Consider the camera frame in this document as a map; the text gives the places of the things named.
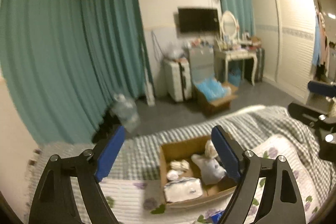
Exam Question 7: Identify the hanging clothes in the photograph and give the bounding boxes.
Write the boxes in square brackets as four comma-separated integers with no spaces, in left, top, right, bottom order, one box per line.
[312,1,330,67]

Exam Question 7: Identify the white suitcase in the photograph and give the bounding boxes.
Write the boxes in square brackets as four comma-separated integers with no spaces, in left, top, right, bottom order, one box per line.
[163,59,192,102]

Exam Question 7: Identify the white sliding wardrobe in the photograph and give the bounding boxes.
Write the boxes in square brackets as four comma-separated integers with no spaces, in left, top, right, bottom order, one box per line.
[252,0,315,102]

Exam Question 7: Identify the floor box of bottles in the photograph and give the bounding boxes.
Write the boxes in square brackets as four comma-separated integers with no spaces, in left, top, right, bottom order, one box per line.
[194,77,238,117]

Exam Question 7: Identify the floral quilted bedspread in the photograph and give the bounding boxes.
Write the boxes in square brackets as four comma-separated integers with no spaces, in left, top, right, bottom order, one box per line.
[100,134,320,223]

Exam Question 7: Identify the white oval vanity mirror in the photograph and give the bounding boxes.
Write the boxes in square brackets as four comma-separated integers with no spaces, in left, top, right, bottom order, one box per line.
[220,10,239,40]

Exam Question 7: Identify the teal curtain left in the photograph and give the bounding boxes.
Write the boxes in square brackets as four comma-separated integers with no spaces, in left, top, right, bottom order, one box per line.
[1,0,148,144]

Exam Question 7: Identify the floral tissue paper pack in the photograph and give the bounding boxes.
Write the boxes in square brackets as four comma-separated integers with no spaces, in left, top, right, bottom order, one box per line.
[163,177,203,203]

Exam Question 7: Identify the checkered grey blanket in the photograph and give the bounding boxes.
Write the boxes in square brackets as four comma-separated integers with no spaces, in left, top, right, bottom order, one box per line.
[26,105,336,217]

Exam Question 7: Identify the white dressing table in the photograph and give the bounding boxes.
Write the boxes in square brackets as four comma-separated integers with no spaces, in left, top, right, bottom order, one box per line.
[214,40,258,86]

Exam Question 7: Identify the small grey fridge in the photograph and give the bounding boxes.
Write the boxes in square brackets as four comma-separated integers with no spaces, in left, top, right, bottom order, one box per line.
[188,47,215,83]

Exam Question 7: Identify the blue Vinda tissue pack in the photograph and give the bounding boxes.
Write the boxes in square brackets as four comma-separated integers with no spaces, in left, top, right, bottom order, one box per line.
[209,211,224,224]

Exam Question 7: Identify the black wall television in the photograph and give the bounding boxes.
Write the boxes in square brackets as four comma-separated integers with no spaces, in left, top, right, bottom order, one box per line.
[178,8,219,33]

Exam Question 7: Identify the clear water jug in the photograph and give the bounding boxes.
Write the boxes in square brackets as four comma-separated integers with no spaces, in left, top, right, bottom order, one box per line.
[112,94,140,133]

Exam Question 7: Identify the brown cardboard box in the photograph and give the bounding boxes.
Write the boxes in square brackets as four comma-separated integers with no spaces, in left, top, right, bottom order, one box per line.
[159,135,236,209]

